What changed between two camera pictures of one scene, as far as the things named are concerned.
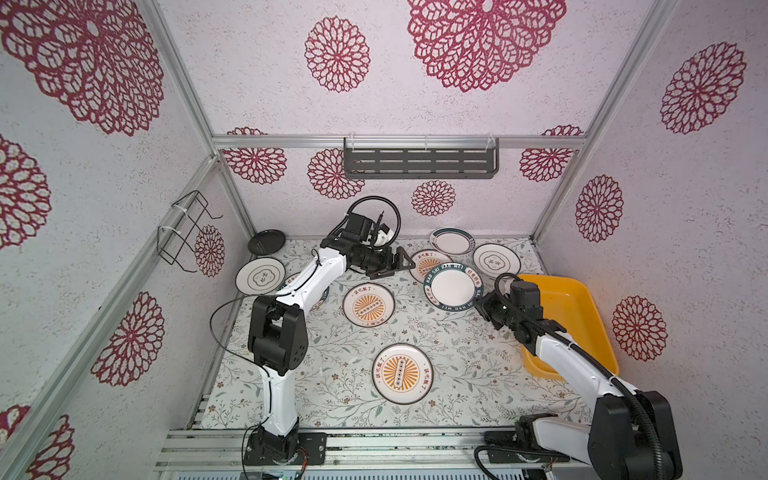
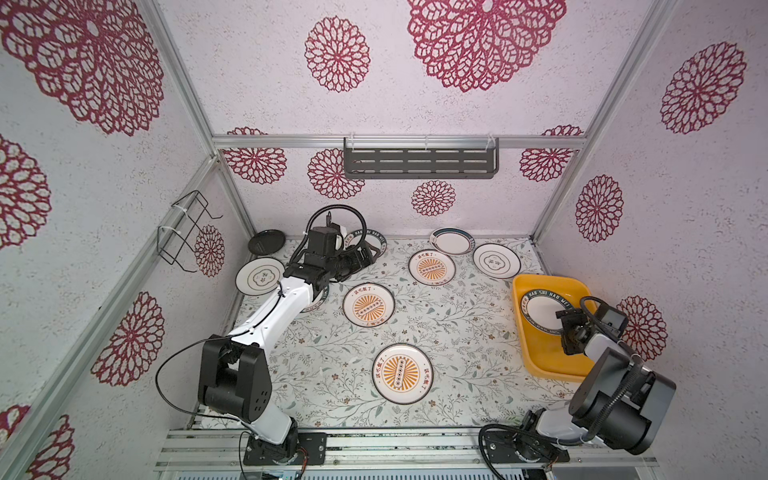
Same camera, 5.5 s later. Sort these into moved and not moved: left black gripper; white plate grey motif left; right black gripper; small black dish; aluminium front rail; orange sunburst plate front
Moved: left black gripper; right black gripper
Not moved: orange sunburst plate front; white plate grey motif left; aluminium front rail; small black dish
